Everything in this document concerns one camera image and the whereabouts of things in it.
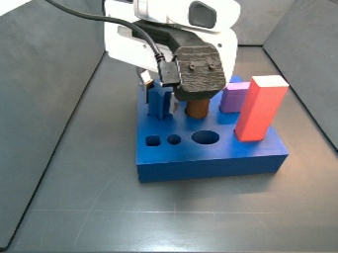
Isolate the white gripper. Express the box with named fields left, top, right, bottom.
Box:
left=105, top=6, right=240, bottom=89

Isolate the blue star-profile bar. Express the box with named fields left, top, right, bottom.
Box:
left=149, top=81, right=173, bottom=121

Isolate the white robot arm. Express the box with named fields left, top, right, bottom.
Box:
left=105, top=0, right=241, bottom=83

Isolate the brown cylinder peg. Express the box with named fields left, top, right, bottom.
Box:
left=185, top=99, right=210, bottom=119

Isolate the purple block peg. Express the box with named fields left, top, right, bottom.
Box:
left=219, top=82, right=250, bottom=113

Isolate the blue shape-sorter block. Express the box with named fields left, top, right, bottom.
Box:
left=137, top=89, right=288, bottom=182

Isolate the tall red rectangular peg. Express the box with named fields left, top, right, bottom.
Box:
left=236, top=75, right=289, bottom=142

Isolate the black camera cable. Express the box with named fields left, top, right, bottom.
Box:
left=46, top=0, right=182, bottom=88

